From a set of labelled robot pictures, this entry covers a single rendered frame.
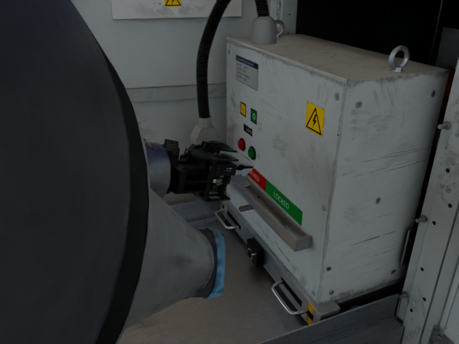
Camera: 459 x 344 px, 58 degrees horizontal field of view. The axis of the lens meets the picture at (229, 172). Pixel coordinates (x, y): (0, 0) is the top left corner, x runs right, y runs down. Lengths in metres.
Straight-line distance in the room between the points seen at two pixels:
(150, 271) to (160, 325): 0.82
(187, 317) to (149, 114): 0.61
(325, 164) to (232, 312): 0.42
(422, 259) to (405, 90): 0.34
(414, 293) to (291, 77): 0.51
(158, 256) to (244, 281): 0.90
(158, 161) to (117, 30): 0.69
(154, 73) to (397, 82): 0.72
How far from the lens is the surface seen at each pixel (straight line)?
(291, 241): 0.85
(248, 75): 1.00
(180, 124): 1.30
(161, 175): 0.59
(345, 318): 0.94
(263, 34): 1.02
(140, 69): 1.25
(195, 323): 0.98
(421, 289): 0.96
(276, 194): 0.95
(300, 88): 0.80
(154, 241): 0.16
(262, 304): 1.02
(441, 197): 0.85
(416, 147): 0.85
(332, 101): 0.72
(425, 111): 0.83
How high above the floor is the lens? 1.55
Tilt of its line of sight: 26 degrees down
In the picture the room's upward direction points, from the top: straight up
